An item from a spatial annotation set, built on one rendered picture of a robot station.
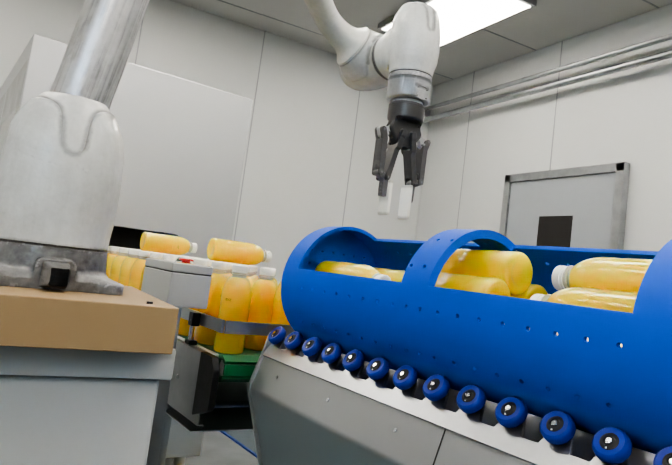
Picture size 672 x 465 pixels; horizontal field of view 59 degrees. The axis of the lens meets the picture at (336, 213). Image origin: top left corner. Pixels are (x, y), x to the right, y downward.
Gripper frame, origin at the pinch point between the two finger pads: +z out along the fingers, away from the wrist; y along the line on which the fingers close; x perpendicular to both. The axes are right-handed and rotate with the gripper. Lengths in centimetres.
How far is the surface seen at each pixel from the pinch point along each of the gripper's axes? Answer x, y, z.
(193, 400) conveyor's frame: 43, -18, 50
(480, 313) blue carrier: -33.3, -9.3, 19.0
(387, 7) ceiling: 298, 214, -212
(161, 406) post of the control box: 49, -23, 53
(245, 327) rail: 38, -10, 32
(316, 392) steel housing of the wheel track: 7.8, -7.6, 39.9
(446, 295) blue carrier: -26.1, -9.2, 17.1
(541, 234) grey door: 225, 352, -40
